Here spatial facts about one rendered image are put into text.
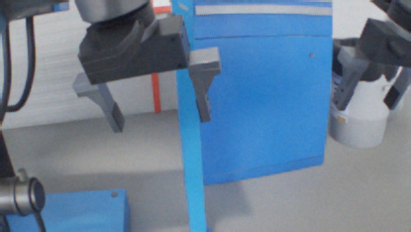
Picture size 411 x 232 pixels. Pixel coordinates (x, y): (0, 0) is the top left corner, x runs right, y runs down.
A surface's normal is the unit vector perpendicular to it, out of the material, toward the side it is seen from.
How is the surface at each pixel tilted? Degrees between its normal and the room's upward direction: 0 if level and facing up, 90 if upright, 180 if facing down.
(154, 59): 114
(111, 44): 25
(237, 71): 90
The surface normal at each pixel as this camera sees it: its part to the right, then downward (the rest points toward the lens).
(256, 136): 0.18, 0.35
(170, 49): 0.00, 0.71
